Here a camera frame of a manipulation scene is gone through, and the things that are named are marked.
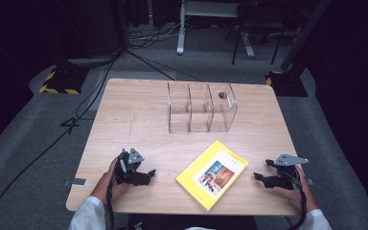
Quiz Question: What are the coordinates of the left hand-held gripper black cable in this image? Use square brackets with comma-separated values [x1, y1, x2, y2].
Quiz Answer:
[106, 176, 117, 230]

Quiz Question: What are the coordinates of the long black floor cable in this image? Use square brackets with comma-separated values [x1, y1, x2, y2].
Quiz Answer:
[0, 52, 120, 230]

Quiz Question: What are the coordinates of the grey metal stand pole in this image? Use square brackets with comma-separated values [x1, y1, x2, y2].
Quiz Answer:
[280, 0, 333, 72]

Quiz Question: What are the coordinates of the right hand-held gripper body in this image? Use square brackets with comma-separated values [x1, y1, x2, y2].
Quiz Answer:
[273, 153, 310, 191]

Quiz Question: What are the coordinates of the yellow book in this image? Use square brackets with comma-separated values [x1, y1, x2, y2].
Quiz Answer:
[175, 139, 250, 213]

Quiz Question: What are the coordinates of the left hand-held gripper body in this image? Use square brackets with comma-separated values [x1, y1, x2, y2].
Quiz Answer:
[114, 147, 146, 186]

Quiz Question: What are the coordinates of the hand-held gripper black cable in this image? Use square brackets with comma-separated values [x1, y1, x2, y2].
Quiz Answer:
[287, 167, 309, 230]
[106, 176, 117, 230]

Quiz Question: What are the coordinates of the yellow black striped stand base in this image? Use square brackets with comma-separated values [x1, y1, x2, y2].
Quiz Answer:
[38, 66, 89, 96]
[264, 70, 310, 98]

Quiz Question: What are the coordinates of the person's right hand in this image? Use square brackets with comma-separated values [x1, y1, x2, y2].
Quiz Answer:
[272, 165, 319, 214]

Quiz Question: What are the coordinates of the right hand-held gripper black cable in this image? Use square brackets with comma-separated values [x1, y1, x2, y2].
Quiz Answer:
[287, 167, 309, 230]

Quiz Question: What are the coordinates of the white desk frame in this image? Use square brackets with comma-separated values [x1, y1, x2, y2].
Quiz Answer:
[176, 0, 256, 59]

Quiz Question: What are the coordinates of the black chair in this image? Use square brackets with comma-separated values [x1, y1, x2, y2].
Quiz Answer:
[224, 3, 287, 66]

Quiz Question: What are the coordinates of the person's left hand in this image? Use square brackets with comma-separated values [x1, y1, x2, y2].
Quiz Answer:
[90, 155, 131, 206]

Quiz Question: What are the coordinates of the clear acrylic book holder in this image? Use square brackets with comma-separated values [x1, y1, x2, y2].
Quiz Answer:
[167, 81, 239, 134]

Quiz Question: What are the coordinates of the bundle of floor cables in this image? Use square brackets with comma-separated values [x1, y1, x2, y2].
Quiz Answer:
[127, 21, 188, 50]

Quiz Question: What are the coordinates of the thin black floor cable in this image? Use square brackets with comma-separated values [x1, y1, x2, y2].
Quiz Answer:
[124, 47, 203, 82]

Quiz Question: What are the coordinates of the grey table edge bracket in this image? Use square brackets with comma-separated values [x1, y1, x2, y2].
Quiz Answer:
[62, 177, 87, 188]

